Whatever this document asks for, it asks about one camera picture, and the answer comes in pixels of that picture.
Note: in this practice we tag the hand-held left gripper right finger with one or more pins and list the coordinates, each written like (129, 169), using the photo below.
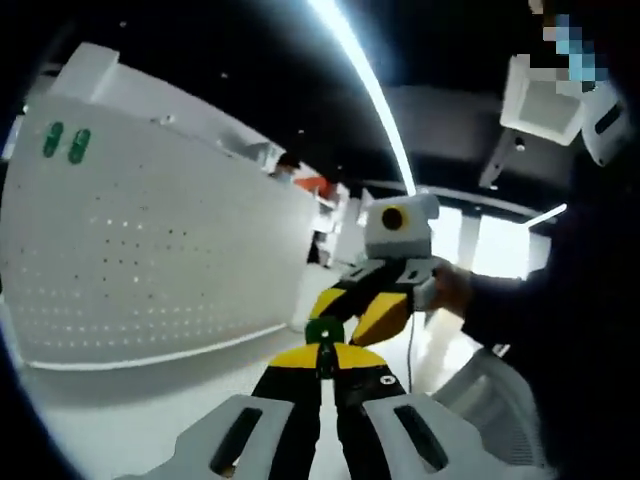
(365, 415)

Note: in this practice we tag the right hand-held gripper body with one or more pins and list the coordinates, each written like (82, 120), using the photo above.
(400, 235)

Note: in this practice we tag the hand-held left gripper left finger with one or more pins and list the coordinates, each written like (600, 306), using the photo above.
(295, 415)

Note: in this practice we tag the white perforated mounting plate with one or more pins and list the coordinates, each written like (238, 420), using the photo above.
(150, 250)

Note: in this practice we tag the person's right hand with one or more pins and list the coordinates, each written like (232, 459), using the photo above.
(455, 290)

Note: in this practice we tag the white shelf unit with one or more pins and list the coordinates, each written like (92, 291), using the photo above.
(327, 225)

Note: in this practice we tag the orange panel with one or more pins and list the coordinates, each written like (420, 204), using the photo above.
(315, 184)

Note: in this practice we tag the white mesh chair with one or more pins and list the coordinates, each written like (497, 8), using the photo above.
(490, 400)

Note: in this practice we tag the short ceiling light strip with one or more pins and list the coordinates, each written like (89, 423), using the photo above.
(547, 215)

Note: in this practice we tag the long ceiling light strip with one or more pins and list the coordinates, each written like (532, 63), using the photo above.
(360, 65)

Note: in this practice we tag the ceiling air conditioner cassette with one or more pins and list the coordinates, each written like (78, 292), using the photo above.
(540, 115)

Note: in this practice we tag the person's dark upper body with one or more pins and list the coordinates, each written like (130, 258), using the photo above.
(590, 300)

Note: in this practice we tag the white cabinet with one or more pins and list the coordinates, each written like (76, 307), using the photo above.
(100, 80)

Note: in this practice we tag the grey ceiling bracket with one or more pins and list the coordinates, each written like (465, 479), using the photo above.
(497, 162)

